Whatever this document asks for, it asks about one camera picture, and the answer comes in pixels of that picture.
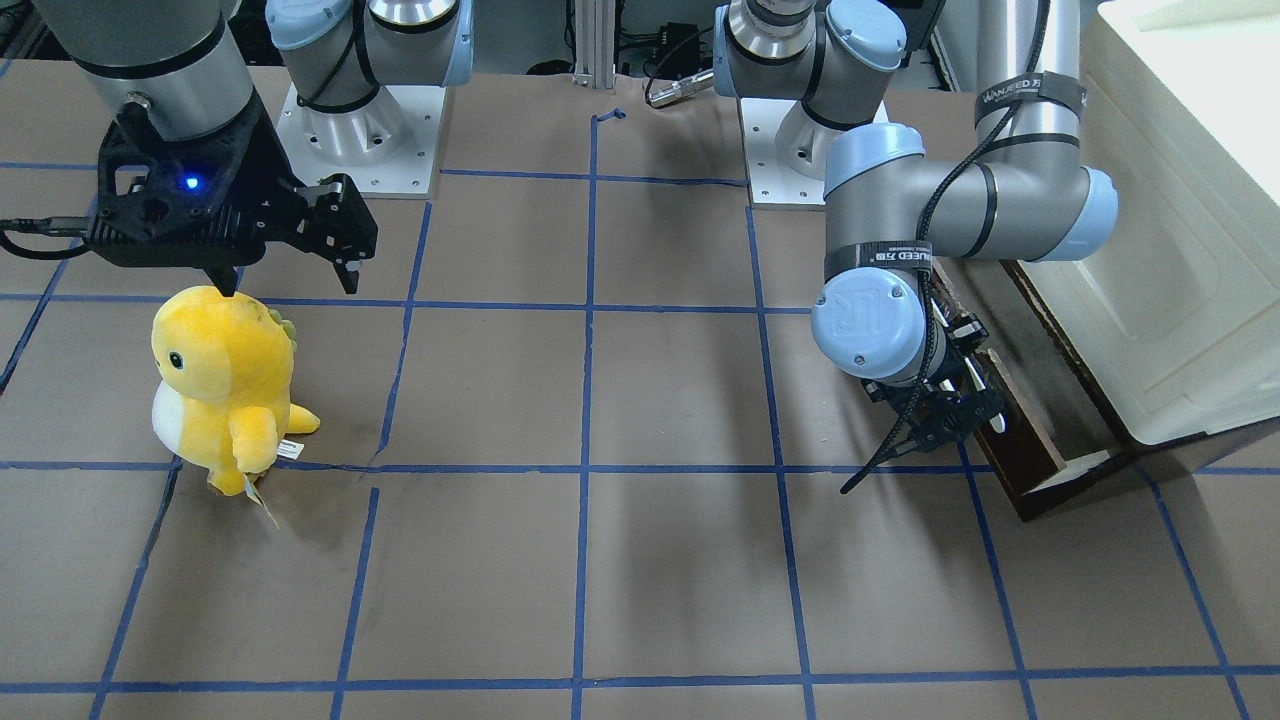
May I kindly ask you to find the yellow plush dinosaur toy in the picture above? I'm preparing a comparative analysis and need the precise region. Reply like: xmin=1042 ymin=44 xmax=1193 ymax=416
xmin=150 ymin=284 xmax=321 ymax=501

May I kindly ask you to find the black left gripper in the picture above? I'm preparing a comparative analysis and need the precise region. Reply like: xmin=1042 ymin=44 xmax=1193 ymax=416
xmin=890 ymin=313 xmax=1007 ymax=454

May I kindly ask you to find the cream white cabinet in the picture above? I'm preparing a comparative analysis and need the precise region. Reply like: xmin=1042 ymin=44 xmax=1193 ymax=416
xmin=1025 ymin=1 xmax=1279 ymax=445

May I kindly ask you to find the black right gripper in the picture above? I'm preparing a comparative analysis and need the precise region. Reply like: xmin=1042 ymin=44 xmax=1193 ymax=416
xmin=84 ymin=94 xmax=378 ymax=299

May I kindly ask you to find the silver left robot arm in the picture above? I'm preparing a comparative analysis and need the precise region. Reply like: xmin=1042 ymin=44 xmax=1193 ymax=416
xmin=713 ymin=1 xmax=1119 ymax=457

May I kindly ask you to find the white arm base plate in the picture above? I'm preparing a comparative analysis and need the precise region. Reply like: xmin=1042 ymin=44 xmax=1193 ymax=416
xmin=739 ymin=97 xmax=842 ymax=211
xmin=276 ymin=86 xmax=451 ymax=199

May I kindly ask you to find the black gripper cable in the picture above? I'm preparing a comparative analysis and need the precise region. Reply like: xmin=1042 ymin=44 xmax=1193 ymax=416
xmin=840 ymin=0 xmax=1053 ymax=496

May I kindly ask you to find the dark brown wooden drawer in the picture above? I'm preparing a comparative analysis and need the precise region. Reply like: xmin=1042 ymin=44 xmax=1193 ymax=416
xmin=938 ymin=259 xmax=1142 ymax=521

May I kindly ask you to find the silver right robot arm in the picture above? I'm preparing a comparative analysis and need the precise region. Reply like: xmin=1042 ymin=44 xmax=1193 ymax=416
xmin=12 ymin=1 xmax=474 ymax=296

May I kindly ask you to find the aluminium frame post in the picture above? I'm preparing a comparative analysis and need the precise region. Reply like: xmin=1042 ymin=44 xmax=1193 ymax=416
xmin=572 ymin=0 xmax=617 ymax=94

